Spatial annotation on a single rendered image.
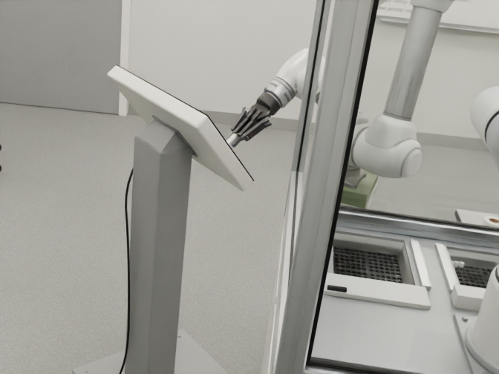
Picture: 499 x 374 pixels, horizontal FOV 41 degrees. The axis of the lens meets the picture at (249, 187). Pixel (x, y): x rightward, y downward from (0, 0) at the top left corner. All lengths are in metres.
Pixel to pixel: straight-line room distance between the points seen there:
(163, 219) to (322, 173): 1.34
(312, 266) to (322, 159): 0.15
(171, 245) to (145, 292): 0.20
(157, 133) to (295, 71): 0.48
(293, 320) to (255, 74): 4.35
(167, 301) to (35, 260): 1.23
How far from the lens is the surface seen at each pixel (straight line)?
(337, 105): 0.79
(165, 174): 2.05
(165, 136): 2.05
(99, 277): 3.26
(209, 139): 1.85
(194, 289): 3.20
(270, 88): 2.12
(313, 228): 0.85
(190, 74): 5.21
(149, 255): 2.20
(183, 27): 5.13
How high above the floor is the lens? 1.80
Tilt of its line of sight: 25 degrees down
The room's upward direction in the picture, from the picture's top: 7 degrees clockwise
